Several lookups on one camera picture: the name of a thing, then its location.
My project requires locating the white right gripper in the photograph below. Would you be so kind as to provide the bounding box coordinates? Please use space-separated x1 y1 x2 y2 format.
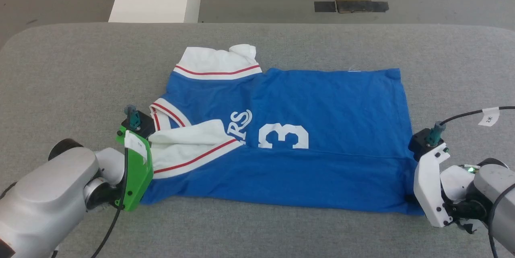
414 142 453 228

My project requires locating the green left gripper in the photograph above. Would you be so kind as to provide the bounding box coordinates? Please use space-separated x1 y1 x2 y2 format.
115 126 155 212

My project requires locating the blue white red-striped jersey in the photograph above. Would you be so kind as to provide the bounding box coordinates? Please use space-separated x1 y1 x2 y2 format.
139 44 425 215

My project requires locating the small black floor mat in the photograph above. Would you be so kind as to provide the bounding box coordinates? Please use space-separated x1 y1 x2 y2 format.
314 1 337 13

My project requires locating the white paper cable tag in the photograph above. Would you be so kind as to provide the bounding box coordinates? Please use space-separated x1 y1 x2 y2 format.
478 107 500 127
125 130 148 165

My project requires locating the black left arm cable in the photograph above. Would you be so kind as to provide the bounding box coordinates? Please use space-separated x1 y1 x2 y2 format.
91 105 142 258

